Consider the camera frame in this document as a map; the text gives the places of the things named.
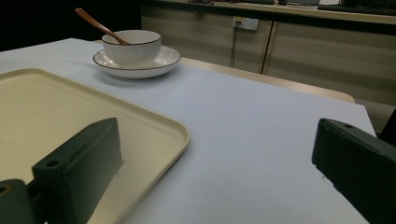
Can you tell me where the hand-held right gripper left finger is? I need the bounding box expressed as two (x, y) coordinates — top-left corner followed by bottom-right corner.
(31, 117), (123, 224)

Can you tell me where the white table cover sheet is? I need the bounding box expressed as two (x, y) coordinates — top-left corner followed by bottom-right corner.
(0, 37), (377, 224)

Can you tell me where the cream plastic tray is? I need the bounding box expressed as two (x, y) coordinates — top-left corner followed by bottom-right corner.
(0, 68), (191, 224)

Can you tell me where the dark power cable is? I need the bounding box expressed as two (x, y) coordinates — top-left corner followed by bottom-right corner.
(229, 21), (242, 69)

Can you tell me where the white ribbed bowl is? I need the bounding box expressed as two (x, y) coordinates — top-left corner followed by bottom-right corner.
(101, 29), (163, 67)

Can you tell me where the beige wall cabinet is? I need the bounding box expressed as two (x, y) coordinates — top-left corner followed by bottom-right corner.
(140, 0), (396, 106)

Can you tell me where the white ribbed plate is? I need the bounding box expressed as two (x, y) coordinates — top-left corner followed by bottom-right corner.
(92, 45), (182, 79)

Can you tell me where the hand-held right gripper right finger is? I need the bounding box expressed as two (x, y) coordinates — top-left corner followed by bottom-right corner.
(311, 118), (396, 224)

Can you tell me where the brown wooden spoon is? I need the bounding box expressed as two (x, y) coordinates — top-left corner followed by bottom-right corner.
(75, 7), (132, 47)

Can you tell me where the white wall socket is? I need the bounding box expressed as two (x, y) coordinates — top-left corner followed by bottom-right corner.
(232, 16), (260, 32)

